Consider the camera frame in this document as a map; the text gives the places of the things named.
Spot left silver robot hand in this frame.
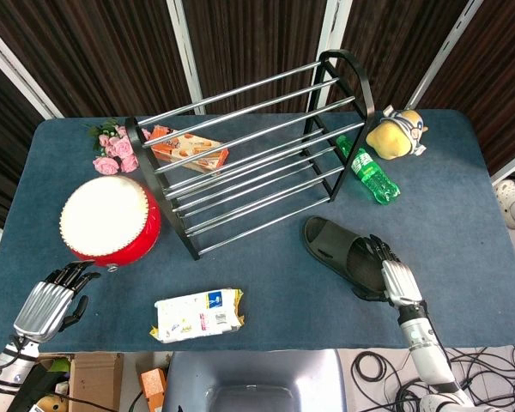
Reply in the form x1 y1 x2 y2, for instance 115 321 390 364
13 260 101 343

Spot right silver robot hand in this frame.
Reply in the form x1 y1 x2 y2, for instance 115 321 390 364
354 233 425 306

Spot black rubber slipper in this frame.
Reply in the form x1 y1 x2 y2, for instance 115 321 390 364
302 215 391 300

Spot black chrome shoe rack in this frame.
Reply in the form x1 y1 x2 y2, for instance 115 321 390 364
124 49 375 262

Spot brown cardboard box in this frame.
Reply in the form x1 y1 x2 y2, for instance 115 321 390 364
68 352 125 412

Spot red white drum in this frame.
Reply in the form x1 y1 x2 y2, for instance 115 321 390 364
59 174 162 274

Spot green soda bottle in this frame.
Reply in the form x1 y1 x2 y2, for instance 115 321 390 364
336 134 402 206

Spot orange small box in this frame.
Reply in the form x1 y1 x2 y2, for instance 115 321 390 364
139 367 169 412

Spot white robot part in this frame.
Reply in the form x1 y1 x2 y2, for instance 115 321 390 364
494 179 515 229

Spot blue table cloth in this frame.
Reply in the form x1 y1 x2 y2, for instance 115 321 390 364
0 109 515 356

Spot yellow plush toy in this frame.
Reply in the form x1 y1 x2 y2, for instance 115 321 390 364
366 104 429 161

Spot white yellow snack package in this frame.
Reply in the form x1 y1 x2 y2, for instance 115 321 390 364
148 288 245 345

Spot pink rose bouquet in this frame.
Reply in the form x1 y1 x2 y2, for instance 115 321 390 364
85 118 152 176

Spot orange biscuit box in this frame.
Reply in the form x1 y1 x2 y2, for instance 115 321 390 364
148 124 230 175

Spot black floor cables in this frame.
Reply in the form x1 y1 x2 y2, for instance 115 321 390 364
350 345 515 412

